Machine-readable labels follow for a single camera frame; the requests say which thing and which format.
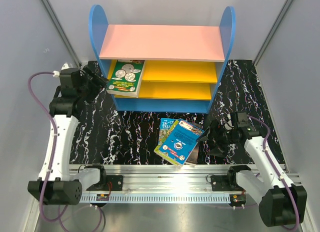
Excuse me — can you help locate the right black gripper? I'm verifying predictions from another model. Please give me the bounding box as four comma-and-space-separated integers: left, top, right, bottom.
196, 119, 240, 157

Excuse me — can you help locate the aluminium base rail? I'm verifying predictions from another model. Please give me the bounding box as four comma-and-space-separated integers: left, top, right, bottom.
67, 164, 306, 195

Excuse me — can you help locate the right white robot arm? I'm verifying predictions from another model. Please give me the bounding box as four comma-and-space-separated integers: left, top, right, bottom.
197, 111, 307, 231

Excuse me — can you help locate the green storey treehouse book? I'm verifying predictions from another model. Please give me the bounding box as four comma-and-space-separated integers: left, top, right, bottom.
154, 120, 182, 168

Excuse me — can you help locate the green coin cover book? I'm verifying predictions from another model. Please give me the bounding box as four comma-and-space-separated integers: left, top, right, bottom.
106, 60, 145, 98

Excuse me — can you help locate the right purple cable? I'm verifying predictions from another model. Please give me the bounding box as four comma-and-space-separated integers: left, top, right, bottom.
247, 115, 301, 230

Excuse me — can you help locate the dark tale two cities book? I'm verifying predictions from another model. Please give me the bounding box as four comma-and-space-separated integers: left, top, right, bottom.
185, 143, 199, 166

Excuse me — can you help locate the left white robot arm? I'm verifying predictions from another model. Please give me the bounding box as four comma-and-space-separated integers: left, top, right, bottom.
27, 65, 108, 205

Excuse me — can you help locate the light blue treehouse book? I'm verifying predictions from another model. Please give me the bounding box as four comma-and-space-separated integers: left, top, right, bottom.
158, 118, 176, 144

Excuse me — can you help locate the blue pink yellow bookshelf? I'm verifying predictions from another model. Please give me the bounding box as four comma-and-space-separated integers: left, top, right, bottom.
88, 5, 236, 114

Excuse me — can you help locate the blue back cover book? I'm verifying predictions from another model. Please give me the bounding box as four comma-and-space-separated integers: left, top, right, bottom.
163, 119, 204, 166

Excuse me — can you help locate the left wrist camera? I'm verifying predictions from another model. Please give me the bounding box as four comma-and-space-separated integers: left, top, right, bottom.
52, 63, 71, 78

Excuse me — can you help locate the slotted grey cable duct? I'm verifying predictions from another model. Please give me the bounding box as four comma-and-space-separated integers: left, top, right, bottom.
80, 193, 231, 204

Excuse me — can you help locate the black marble pattern mat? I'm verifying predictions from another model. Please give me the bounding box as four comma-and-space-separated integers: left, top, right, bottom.
69, 60, 285, 165

